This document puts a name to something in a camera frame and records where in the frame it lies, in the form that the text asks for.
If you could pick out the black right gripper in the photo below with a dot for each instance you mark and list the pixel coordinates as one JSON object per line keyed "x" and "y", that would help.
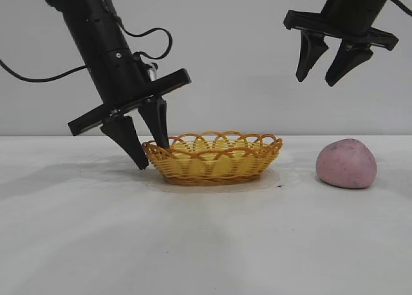
{"x": 351, "y": 11}

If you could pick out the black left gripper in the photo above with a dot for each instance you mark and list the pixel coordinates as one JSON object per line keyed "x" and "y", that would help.
{"x": 119, "y": 82}

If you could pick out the pink speckled peach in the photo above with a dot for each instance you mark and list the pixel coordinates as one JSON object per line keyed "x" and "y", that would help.
{"x": 347, "y": 166}

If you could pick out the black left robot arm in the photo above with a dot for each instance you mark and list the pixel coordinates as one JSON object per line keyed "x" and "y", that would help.
{"x": 83, "y": 18}

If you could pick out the yellow woven wicker basket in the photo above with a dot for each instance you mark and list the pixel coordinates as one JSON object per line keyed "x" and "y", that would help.
{"x": 212, "y": 166}

